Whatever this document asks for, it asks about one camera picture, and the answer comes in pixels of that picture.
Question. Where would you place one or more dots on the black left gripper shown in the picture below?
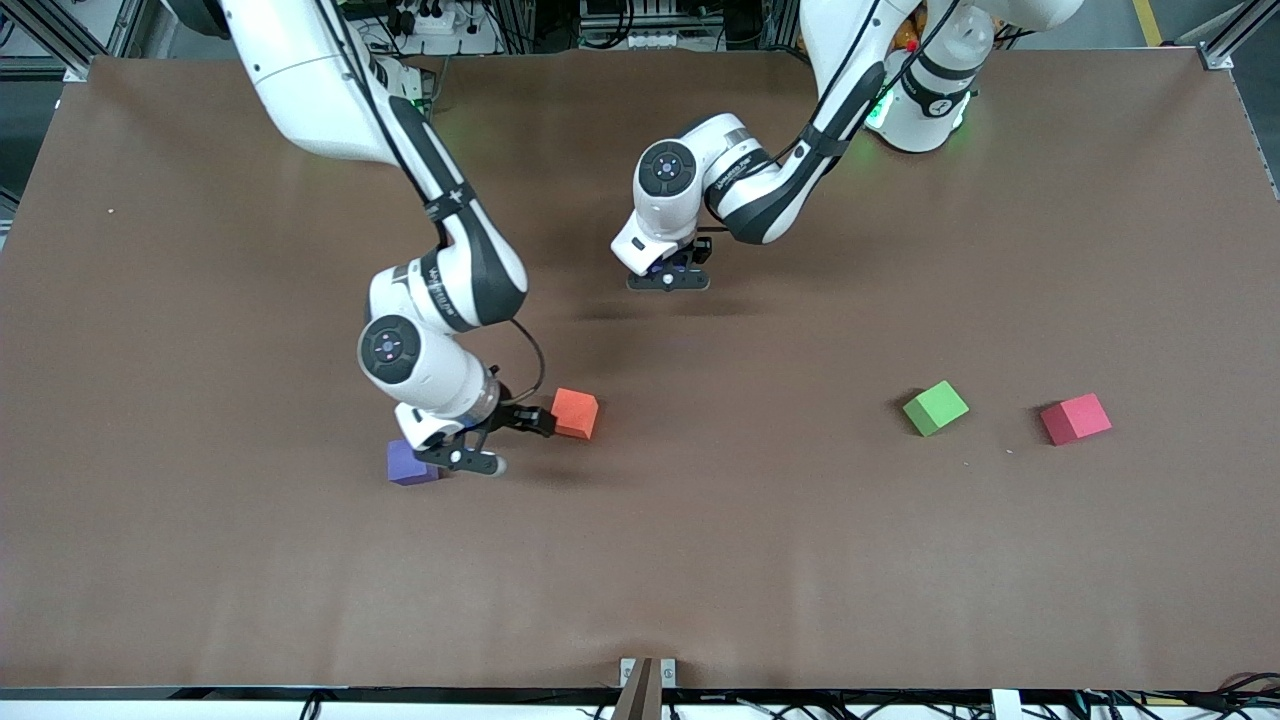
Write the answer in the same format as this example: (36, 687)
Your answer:
(683, 261)

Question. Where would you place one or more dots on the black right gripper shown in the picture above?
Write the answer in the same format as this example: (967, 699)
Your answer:
(517, 417)

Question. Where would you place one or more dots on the purple foam block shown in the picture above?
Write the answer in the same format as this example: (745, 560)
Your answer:
(405, 468)
(662, 267)

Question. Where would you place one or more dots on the orange foam block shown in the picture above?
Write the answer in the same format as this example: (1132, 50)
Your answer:
(578, 412)

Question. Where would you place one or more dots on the green foam block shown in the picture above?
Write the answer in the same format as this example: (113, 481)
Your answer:
(935, 408)

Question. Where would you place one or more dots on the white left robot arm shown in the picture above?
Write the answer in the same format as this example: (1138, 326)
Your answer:
(668, 170)

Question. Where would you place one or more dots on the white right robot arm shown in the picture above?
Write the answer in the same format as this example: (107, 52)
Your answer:
(390, 350)

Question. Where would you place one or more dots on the brown paper table cover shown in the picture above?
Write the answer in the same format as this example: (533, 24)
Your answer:
(640, 560)

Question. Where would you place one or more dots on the white grey rack device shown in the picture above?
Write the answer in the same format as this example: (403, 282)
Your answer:
(630, 25)

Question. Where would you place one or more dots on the white power strip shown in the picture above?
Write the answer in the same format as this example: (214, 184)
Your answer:
(470, 40)

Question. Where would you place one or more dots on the red foam block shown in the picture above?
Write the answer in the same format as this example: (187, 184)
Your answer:
(1076, 418)

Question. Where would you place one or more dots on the metal table edge bracket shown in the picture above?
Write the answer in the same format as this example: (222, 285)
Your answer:
(668, 672)

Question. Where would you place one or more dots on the white post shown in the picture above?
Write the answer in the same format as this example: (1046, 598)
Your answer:
(1005, 705)

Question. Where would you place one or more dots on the aluminium frame profile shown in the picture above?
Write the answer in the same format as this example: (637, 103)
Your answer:
(1235, 35)
(65, 30)

